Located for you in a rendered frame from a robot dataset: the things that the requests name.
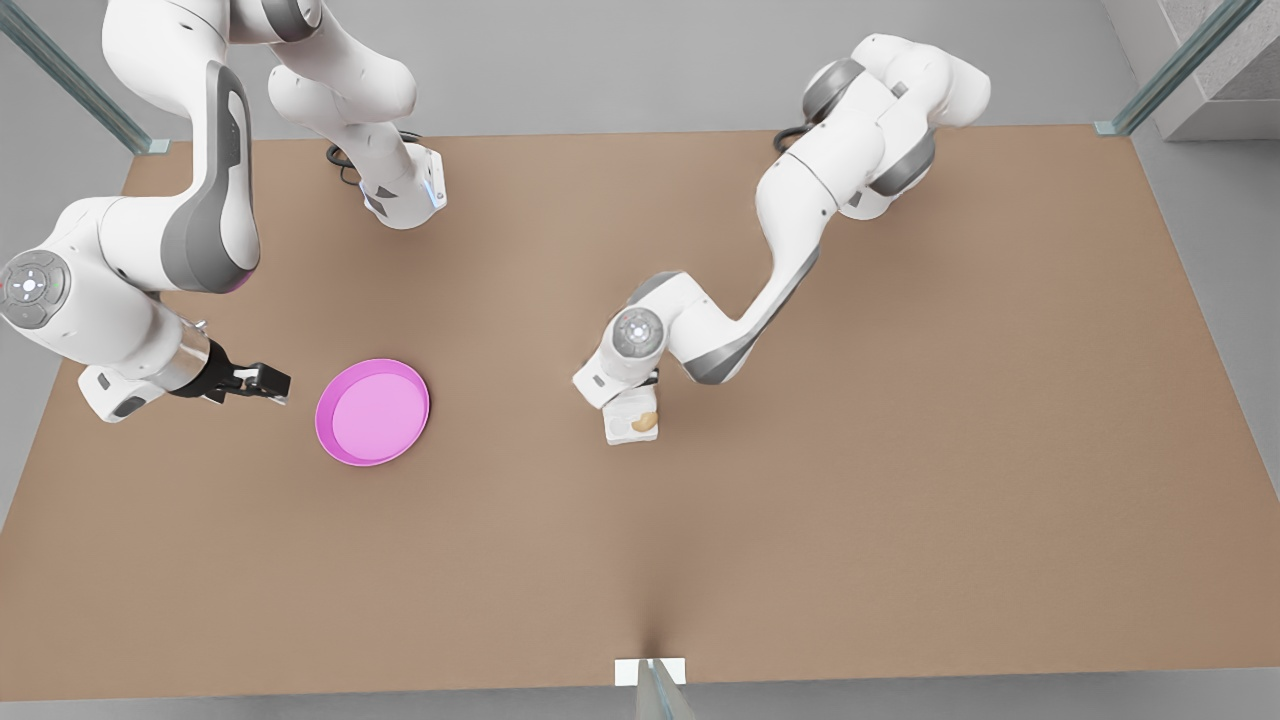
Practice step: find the tan egg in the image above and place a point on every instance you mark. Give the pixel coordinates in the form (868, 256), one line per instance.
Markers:
(645, 422)

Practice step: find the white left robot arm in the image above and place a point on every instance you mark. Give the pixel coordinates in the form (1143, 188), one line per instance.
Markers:
(800, 210)

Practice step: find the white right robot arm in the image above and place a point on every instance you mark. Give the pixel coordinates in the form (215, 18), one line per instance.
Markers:
(120, 250)

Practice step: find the pink round plate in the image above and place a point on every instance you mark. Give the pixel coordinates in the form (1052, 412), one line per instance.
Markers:
(372, 412)

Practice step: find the grey concrete block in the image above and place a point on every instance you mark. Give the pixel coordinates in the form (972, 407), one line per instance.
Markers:
(1225, 80)

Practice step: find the silver frame post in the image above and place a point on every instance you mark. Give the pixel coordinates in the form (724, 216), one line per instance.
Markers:
(75, 78)
(655, 690)
(1175, 68)

